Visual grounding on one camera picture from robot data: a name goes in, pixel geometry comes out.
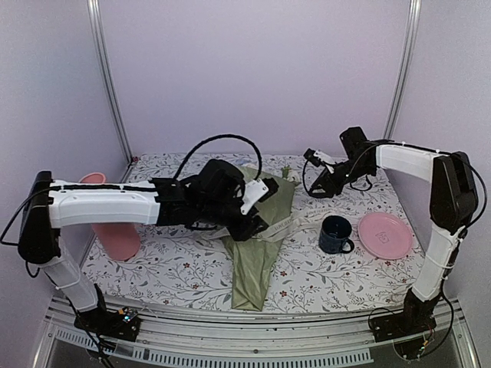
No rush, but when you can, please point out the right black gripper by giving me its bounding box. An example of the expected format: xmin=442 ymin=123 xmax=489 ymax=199
xmin=308 ymin=157 xmax=374 ymax=198

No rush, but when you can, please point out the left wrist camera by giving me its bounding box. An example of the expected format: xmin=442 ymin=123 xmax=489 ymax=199
xmin=240 ymin=178 xmax=279 ymax=215

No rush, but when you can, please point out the pink cylindrical vase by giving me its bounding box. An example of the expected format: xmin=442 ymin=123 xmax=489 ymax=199
xmin=78 ymin=172 xmax=141 ymax=262

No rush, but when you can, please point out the cream printed ribbon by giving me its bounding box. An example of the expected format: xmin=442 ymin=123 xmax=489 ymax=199
xmin=209 ymin=209 xmax=334 ymax=243

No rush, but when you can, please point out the left aluminium frame post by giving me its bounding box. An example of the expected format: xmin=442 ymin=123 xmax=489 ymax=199
xmin=87 ymin=0 xmax=133 ymax=165

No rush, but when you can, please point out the aluminium frame post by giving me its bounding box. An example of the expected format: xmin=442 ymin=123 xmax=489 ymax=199
xmin=87 ymin=0 xmax=133 ymax=165
xmin=383 ymin=0 xmax=422 ymax=140

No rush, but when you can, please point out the dark blue mug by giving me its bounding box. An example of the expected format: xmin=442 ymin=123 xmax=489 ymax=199
xmin=318 ymin=215 xmax=355 ymax=255

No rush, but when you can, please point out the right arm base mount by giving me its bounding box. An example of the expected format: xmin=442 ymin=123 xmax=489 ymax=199
xmin=367 ymin=307 xmax=437 ymax=361

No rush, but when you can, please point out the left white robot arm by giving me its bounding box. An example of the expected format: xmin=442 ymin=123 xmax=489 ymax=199
xmin=14 ymin=159 xmax=278 ymax=333

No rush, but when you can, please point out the green paper bouquet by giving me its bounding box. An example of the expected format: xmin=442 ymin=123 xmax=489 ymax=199
xmin=222 ymin=166 xmax=300 ymax=311

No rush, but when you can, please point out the pink plate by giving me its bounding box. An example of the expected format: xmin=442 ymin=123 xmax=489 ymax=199
xmin=358 ymin=212 xmax=413 ymax=260

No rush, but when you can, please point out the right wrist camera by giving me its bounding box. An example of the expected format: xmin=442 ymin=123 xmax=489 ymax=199
xmin=304 ymin=149 xmax=335 ymax=167

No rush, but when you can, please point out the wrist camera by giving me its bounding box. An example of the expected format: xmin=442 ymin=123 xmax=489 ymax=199
xmin=304 ymin=149 xmax=335 ymax=167
xmin=240 ymin=178 xmax=279 ymax=215

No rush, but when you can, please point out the right aluminium frame post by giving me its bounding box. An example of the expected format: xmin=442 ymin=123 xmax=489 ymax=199
xmin=383 ymin=0 xmax=422 ymax=140

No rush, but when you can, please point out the aluminium front rail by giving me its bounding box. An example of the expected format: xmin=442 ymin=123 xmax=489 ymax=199
xmin=33 ymin=296 xmax=480 ymax=367

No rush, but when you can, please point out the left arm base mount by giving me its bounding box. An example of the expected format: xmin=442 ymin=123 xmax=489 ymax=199
xmin=74 ymin=304 xmax=141 ymax=342

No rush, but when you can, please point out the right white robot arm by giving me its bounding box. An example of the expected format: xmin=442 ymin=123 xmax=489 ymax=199
xmin=304 ymin=126 xmax=480 ymax=334

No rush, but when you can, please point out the floral patterned table mat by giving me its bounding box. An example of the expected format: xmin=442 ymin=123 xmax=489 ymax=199
xmin=82 ymin=171 xmax=423 ymax=314

